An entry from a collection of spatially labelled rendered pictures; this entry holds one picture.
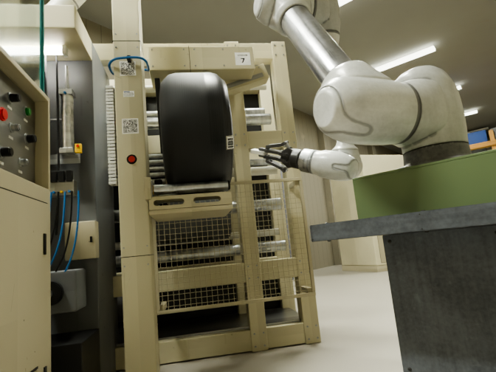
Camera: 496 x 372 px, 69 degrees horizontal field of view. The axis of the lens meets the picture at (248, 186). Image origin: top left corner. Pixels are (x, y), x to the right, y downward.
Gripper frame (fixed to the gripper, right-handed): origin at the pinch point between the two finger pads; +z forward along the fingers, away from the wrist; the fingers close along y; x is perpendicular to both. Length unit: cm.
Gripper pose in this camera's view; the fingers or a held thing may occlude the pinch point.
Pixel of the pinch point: (259, 151)
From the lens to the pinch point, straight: 151.9
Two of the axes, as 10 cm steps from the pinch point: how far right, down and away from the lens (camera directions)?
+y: 0.1, 9.4, 3.4
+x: 6.1, -2.8, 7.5
